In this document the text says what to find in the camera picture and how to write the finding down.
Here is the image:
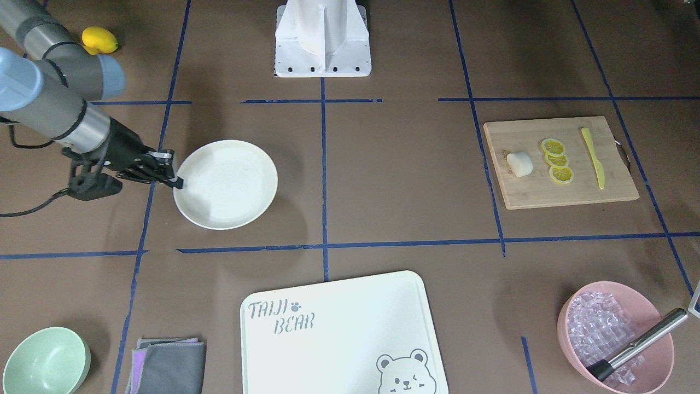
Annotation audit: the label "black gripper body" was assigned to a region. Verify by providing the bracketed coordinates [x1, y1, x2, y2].
[102, 119, 156, 181]

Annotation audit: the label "cream round plate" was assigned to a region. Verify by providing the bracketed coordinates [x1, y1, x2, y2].
[173, 140, 278, 230]

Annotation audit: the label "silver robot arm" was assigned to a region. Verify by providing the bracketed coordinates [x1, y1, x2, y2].
[1, 1, 184, 189]

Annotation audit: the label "white bear tray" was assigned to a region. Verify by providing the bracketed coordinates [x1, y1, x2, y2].
[240, 271, 448, 393]

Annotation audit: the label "yellow lemon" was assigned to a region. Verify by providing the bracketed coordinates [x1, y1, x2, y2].
[81, 26, 119, 55]

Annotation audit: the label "folded grey cloth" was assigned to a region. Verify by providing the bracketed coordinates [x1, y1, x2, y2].
[125, 337, 207, 393]

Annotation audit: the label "mint green bowl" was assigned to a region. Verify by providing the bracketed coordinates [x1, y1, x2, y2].
[2, 327, 91, 393]

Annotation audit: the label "wooden cutting board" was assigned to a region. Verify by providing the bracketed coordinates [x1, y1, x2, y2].
[483, 115, 639, 210]

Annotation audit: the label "lemon slice top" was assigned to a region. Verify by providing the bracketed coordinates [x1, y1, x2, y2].
[540, 138, 566, 157]

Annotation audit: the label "lemon slice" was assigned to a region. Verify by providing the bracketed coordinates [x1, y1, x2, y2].
[548, 166, 574, 184]
[540, 138, 566, 157]
[544, 154, 569, 169]

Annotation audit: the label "lemon slice middle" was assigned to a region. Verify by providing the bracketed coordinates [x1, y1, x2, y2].
[544, 154, 569, 169]

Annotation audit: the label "lemon slice bottom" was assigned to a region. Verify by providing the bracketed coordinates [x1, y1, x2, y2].
[548, 166, 574, 184]

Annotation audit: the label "yellow plastic knife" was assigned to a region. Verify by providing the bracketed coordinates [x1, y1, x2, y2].
[581, 127, 606, 190]

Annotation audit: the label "pink bowl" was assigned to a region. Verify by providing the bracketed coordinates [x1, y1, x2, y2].
[557, 281, 686, 393]

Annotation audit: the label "clear ice cubes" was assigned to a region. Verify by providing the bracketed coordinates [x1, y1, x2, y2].
[567, 291, 641, 367]

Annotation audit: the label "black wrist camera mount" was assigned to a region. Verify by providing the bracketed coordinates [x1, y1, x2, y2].
[61, 147, 123, 201]

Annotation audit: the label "black camera cable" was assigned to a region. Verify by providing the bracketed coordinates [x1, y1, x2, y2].
[0, 123, 72, 218]

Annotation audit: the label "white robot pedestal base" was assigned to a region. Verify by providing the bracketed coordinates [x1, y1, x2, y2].
[273, 1, 372, 78]

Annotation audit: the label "metal board handle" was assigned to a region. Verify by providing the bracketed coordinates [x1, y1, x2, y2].
[615, 140, 632, 173]

